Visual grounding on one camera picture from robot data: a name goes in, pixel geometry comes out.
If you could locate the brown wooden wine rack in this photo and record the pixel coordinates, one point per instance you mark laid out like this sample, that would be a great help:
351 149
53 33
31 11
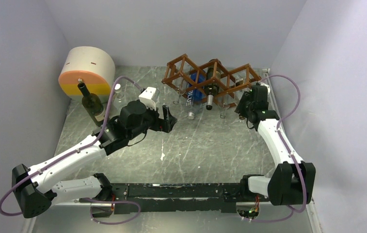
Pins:
232 81

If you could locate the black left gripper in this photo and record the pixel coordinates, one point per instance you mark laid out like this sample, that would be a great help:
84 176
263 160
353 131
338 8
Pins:
163 124

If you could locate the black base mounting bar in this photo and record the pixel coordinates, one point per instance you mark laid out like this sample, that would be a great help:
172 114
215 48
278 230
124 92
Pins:
150 197

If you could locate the clear bottle silver cap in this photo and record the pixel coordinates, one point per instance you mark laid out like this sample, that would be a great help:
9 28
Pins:
118 93

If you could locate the beige orange yellow cylinder box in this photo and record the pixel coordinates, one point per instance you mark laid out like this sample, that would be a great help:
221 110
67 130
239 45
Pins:
89 65

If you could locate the green wine bottle brown label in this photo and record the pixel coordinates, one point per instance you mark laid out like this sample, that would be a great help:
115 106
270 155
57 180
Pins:
211 89

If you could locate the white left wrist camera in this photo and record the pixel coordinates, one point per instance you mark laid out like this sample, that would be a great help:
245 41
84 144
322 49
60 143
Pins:
150 97

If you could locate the dark bottle cream label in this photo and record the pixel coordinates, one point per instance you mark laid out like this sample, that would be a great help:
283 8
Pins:
92 104

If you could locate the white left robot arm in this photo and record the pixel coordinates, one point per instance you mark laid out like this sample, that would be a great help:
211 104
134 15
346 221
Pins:
39 187

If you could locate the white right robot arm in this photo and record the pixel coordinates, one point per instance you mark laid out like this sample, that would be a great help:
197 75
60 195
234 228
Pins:
293 179

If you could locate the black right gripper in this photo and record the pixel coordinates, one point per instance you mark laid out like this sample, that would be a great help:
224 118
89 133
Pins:
247 115

